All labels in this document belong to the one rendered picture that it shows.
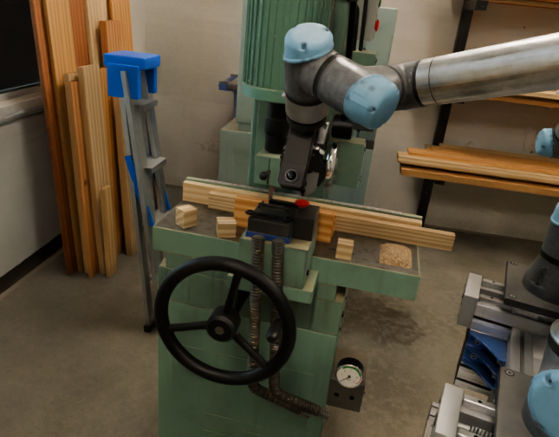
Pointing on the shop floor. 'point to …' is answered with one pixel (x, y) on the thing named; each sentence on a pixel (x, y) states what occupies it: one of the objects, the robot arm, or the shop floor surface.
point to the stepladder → (141, 156)
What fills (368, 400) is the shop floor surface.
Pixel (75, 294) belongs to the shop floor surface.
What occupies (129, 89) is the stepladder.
